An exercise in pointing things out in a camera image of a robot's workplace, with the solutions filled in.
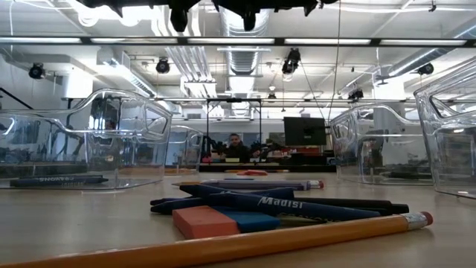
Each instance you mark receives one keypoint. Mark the blue pen white print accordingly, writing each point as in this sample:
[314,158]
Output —
[297,208]

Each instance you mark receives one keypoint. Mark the black monitor screen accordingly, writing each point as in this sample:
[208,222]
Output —
[305,131]

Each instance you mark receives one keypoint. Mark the person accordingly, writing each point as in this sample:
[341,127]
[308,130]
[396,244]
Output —
[236,149]

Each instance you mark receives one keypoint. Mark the lilac grey pen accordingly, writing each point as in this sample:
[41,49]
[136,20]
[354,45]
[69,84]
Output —
[253,185]

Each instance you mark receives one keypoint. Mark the black pen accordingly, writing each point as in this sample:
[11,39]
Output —
[353,204]

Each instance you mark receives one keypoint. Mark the black hanging camera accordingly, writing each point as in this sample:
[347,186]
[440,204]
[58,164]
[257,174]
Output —
[162,66]
[355,95]
[291,61]
[37,70]
[425,69]

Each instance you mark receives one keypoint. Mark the orange pencil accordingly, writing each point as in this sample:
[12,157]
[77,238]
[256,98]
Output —
[316,184]
[260,242]

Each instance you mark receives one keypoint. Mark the black metal table frame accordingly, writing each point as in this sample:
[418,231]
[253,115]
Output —
[297,168]

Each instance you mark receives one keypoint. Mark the silver ventilation duct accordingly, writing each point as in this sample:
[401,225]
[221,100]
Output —
[243,59]

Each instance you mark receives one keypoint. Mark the clear plastic bin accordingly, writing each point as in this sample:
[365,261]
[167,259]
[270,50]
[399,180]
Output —
[372,156]
[453,149]
[93,149]
[186,149]

